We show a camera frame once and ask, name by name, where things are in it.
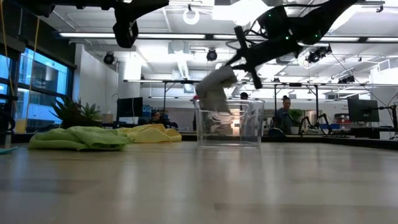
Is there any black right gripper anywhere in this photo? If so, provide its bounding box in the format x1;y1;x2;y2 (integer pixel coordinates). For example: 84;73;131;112
225;26;303;90

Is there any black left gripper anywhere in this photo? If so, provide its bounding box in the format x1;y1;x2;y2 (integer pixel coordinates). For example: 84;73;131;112
112;0;170;49

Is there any grey microfiber towel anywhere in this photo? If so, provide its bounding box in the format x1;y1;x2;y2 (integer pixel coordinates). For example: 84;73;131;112
195;65;239;114

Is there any green microfiber towel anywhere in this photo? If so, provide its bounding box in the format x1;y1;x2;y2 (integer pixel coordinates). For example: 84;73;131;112
28;126;131;152

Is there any yellow microfiber towel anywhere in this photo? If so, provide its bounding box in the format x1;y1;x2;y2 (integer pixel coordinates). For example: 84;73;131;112
118;123;183;144

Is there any clear plastic bin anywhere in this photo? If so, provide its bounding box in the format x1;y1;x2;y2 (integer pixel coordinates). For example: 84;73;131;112
194;98;266;147

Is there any background potted plant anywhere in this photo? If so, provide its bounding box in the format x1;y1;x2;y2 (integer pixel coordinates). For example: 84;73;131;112
287;108;304;135

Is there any background black metal rig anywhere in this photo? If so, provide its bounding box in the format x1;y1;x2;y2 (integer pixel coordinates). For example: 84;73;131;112
161;79;321;131

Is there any black computer monitor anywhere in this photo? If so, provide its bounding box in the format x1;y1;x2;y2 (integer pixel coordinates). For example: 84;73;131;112
347;98;381;123
117;96;144;118

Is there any potted succulent plant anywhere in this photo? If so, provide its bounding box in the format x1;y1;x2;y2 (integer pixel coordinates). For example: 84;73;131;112
49;96;103;130

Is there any white ring light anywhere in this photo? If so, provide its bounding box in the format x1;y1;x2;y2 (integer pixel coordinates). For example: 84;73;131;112
182;6;201;26

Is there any yellow cable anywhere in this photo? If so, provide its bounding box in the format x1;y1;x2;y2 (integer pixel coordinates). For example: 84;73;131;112
0;0;16;97
24;17;41;125

